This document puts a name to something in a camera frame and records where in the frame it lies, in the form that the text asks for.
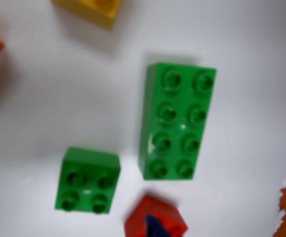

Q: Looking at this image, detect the thin blue gripper finger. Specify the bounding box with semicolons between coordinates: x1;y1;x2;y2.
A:
144;214;170;237

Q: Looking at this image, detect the green 2x2 toy block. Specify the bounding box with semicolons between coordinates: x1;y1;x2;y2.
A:
54;146;121;215

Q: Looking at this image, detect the red 2x2 toy block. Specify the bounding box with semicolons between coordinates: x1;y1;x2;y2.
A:
124;194;189;237

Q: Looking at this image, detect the green 2x4 toy block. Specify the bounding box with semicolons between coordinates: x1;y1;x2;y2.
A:
138;62;217;181

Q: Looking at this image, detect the yellow 2x2 toy block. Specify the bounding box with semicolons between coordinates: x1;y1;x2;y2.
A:
49;0;122;32

